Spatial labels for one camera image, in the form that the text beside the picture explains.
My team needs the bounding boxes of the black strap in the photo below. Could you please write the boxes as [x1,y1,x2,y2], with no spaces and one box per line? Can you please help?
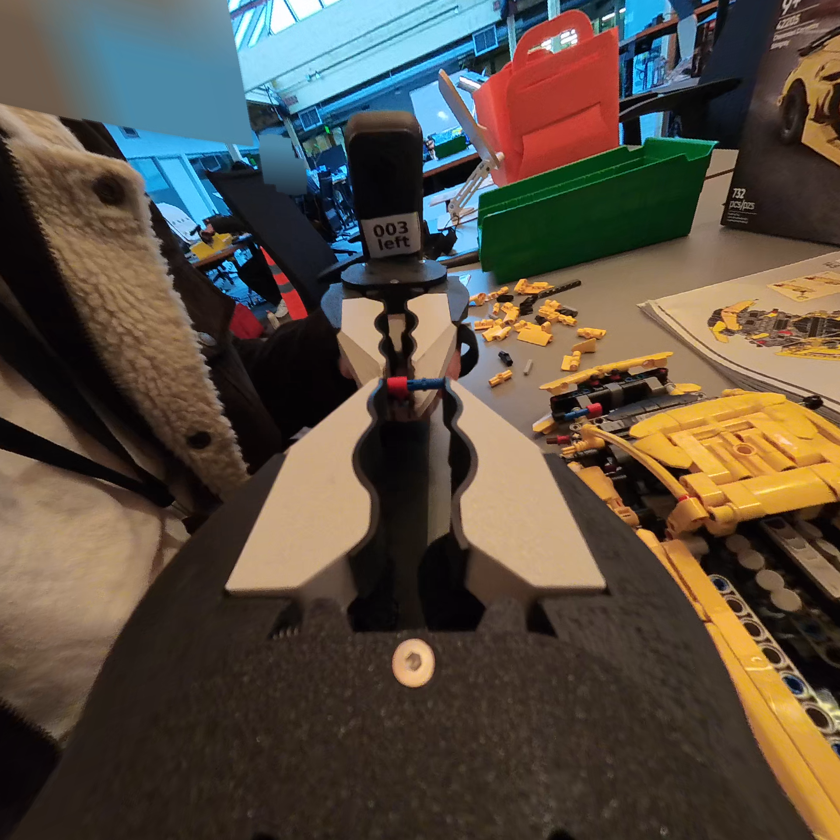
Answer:
[0,416,175,509]

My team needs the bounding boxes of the instruction booklet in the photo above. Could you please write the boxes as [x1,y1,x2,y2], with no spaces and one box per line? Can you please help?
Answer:
[638,252,840,421]

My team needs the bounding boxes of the red plastic tote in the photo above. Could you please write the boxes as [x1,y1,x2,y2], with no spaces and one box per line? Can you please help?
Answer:
[472,10,621,188]

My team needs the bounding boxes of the green storage bin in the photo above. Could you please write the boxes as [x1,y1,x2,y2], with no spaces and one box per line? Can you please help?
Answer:
[477,136,718,273]

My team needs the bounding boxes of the black toy set box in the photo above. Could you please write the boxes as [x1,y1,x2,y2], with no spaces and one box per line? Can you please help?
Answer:
[720,0,840,247]

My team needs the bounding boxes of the person's fleece-lined jacket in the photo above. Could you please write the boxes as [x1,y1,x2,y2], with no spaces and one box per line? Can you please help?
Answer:
[0,105,283,532]

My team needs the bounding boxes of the yellow toy brick car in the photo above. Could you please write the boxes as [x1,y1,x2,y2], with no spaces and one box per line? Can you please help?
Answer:
[532,351,840,840]

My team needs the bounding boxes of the orange traffic cone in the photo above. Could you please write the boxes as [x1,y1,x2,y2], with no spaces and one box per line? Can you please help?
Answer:
[261,246,309,322]

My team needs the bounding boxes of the wooden articulated stand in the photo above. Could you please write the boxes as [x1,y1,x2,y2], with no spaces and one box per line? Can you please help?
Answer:
[438,69,506,221]

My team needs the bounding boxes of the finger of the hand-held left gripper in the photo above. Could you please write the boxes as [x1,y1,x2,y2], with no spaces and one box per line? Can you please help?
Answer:
[407,294,460,421]
[336,298,411,421]

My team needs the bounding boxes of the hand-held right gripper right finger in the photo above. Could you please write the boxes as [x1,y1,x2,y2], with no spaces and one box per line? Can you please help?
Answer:
[443,377,606,611]

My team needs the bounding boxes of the pile of yellow bricks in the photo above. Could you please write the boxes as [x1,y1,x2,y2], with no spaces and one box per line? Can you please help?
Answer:
[469,279,608,388]

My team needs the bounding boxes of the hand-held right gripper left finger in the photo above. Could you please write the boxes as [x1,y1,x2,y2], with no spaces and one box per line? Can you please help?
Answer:
[225,377,385,614]

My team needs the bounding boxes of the person's white sweater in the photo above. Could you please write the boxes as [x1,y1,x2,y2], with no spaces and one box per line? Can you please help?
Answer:
[0,367,191,742]

